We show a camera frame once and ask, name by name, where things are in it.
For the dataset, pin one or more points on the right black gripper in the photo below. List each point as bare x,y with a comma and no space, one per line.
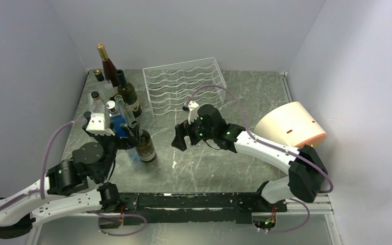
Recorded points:
182,129

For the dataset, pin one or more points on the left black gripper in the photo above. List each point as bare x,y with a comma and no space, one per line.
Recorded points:
132,130

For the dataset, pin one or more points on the blue vodka bottle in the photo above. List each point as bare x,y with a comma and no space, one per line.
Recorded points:
116,119

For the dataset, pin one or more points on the dark bottle silver cap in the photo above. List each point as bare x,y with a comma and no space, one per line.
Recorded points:
145,149

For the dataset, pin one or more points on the dark green wine bottle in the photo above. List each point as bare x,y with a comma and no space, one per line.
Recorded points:
128,93

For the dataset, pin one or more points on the clear bottle orange label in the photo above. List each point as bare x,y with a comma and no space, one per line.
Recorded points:
104,87

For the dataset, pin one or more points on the dark red wine bottle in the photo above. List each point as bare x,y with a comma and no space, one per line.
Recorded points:
110,71

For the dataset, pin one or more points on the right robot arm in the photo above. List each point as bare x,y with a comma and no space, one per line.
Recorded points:
304,169

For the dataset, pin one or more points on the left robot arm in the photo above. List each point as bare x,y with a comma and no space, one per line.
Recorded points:
79,184

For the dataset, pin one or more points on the cream cylindrical container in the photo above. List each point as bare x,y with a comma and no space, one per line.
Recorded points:
291,125

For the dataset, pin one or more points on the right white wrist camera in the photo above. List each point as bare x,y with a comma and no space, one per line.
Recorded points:
192,109

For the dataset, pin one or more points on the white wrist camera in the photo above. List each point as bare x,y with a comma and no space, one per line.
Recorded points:
192,109
98,124

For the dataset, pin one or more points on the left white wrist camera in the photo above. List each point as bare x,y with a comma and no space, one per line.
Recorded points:
98,124

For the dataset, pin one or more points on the white wire wine rack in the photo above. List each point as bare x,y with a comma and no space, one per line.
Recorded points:
169,86

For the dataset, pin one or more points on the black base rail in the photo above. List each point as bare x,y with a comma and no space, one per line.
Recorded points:
238,207

